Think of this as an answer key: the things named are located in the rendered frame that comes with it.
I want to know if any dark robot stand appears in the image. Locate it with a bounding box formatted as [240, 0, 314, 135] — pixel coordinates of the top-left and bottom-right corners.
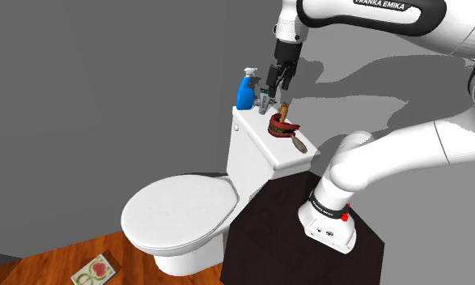
[219, 170, 386, 285]

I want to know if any blue spray bottle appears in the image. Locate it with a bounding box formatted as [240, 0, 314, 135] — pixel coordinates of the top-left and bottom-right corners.
[235, 67, 258, 111]

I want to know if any red patterned bowl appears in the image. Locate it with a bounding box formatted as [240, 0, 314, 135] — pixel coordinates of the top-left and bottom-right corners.
[267, 113, 301, 138]

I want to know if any flower print box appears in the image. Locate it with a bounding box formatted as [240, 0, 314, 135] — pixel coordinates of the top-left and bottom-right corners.
[70, 249, 123, 285]

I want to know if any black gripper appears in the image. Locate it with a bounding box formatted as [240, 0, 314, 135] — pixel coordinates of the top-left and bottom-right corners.
[265, 39, 303, 99]

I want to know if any white toilet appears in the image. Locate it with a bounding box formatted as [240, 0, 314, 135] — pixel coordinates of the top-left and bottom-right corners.
[120, 105, 323, 277]

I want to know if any grey green tube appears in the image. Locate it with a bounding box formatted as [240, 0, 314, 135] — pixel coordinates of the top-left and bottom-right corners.
[253, 87, 278, 116]

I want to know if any brown wooden brush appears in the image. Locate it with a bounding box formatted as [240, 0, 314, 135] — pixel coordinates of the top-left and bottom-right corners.
[291, 133, 308, 155]

